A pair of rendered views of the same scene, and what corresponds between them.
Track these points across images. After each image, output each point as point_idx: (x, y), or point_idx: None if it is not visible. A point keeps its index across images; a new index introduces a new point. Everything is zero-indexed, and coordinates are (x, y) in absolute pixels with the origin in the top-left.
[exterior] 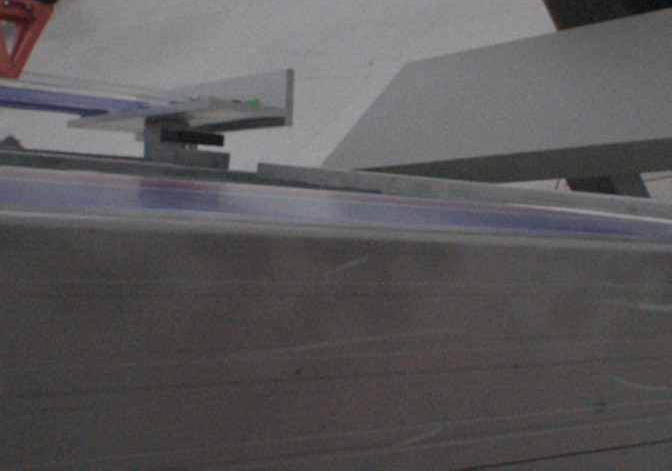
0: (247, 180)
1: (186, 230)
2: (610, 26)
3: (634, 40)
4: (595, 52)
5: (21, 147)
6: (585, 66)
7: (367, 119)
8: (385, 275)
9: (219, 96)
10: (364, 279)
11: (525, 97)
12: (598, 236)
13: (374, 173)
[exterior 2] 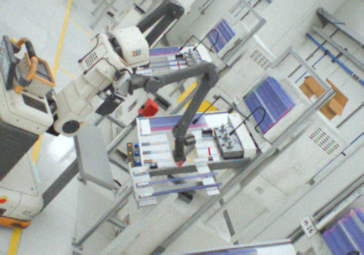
0: (150, 162)
1: None
2: (80, 139)
3: (84, 137)
4: (86, 142)
5: (155, 248)
6: (89, 144)
7: (101, 178)
8: None
9: (140, 170)
10: None
11: (96, 152)
12: (175, 114)
13: (141, 150)
